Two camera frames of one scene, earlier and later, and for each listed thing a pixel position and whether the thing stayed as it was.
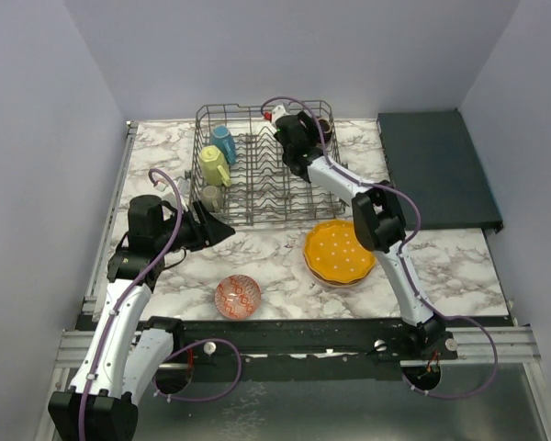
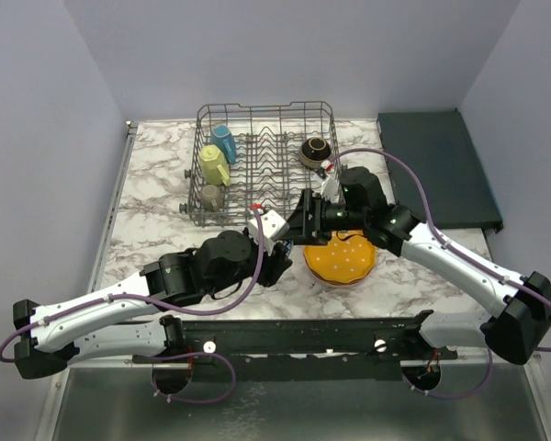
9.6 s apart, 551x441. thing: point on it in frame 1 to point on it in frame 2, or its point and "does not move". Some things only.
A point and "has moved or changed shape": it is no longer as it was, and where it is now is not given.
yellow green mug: (213, 166) does not move
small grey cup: (211, 198) does not move
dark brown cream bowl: (326, 130) has moved or changed shape
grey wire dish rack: (237, 167) does not move
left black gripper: (213, 229) to (273, 265)
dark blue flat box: (431, 154) does not move
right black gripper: (312, 134) to (306, 231)
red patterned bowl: (237, 297) to (288, 246)
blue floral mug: (222, 138) does not move
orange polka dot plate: (333, 253) does not move
